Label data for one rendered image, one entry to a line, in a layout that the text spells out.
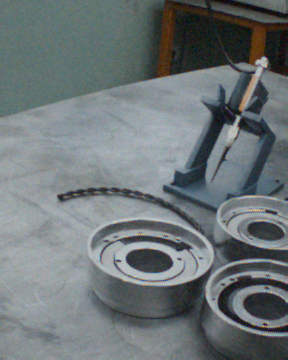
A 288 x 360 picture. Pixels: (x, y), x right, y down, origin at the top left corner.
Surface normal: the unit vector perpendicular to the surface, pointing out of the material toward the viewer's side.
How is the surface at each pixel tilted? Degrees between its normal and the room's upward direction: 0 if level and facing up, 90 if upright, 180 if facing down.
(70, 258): 0
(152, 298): 90
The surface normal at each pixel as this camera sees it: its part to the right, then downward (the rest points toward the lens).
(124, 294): -0.37, 0.36
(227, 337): -0.69, 0.25
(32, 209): 0.10, -0.91
